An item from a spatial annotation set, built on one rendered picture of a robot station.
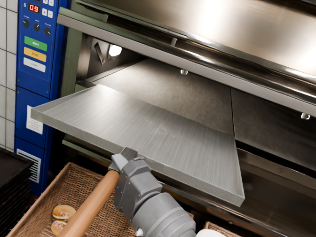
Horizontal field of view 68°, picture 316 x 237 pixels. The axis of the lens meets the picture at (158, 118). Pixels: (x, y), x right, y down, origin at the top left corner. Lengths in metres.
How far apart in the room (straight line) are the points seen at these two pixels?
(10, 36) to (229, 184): 0.90
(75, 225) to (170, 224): 0.14
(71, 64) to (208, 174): 0.60
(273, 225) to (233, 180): 0.39
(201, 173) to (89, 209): 0.31
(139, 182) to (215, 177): 0.25
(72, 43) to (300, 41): 0.70
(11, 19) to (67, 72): 0.27
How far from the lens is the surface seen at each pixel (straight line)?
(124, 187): 0.45
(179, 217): 0.40
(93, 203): 0.42
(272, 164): 0.87
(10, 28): 1.05
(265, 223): 0.99
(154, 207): 0.40
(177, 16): 0.74
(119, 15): 0.69
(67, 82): 0.94
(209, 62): 0.60
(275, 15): 0.76
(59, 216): 1.08
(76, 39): 0.88
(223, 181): 0.63
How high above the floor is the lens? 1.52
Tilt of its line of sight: 25 degrees down
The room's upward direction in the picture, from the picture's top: 18 degrees clockwise
